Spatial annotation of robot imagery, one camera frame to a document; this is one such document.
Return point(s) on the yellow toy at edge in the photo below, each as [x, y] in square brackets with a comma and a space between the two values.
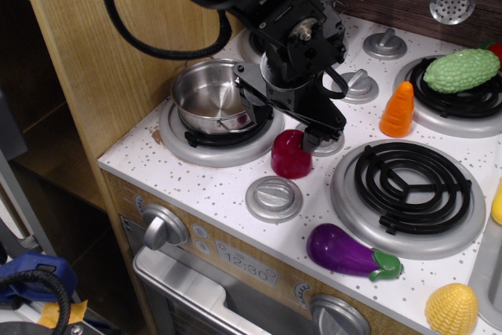
[496, 207]

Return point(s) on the back right stove burner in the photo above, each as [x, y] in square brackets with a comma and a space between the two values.
[475, 113]

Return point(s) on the yellow tape piece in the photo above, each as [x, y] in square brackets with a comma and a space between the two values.
[50, 314]

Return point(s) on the grey oven knob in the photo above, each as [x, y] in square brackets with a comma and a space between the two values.
[163, 227]
[331, 315]

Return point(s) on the back left stove burner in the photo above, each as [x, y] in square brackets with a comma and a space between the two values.
[251, 47]

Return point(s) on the grey left oven knob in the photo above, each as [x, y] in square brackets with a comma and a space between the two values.
[163, 227]

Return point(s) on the stove burner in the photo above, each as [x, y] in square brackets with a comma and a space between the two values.
[220, 151]
[408, 199]
[475, 113]
[251, 47]

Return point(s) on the yellow toy corn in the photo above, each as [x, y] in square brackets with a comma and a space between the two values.
[452, 309]

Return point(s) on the blue clamp tool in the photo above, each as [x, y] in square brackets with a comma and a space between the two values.
[37, 277]

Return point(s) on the orange toy carrot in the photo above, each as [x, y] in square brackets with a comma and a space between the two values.
[397, 118]

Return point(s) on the red toy behind gourd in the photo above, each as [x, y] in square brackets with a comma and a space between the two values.
[495, 50]

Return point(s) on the grey stove-top knob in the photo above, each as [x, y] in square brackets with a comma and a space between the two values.
[362, 89]
[274, 199]
[330, 146]
[385, 46]

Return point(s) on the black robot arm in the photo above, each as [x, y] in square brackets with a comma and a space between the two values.
[303, 40]

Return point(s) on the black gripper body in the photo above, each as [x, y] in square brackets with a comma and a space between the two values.
[303, 40]

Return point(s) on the front left stove burner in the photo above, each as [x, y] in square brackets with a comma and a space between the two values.
[220, 151]

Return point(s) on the grey upper stove-top knob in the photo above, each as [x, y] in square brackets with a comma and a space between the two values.
[362, 89]

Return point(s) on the grey front stove-top knob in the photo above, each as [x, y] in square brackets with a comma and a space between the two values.
[274, 199]

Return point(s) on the grey right oven knob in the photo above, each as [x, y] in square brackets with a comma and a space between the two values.
[331, 315]

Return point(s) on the red toy sweet potato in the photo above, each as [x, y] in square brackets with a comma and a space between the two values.
[288, 159]

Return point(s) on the small steel pan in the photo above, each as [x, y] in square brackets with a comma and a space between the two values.
[208, 100]

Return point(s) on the grey sink edge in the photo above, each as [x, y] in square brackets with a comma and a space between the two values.
[485, 278]

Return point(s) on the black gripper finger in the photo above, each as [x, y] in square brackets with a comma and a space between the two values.
[250, 103]
[312, 139]

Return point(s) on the hanging slotted steel skimmer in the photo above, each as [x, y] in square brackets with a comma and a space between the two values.
[451, 12]

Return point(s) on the grey oven door handle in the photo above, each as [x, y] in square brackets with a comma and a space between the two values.
[189, 296]

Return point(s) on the grey back stove-top knob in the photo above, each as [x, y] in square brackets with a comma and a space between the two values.
[385, 46]

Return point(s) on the grey middle stove-top knob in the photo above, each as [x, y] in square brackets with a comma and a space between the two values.
[330, 146]

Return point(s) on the front right stove burner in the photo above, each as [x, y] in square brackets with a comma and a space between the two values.
[408, 199]

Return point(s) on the purple toy eggplant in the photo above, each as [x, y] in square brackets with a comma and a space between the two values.
[332, 248]

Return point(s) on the green toy bitter gourd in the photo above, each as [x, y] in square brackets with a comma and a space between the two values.
[462, 70]

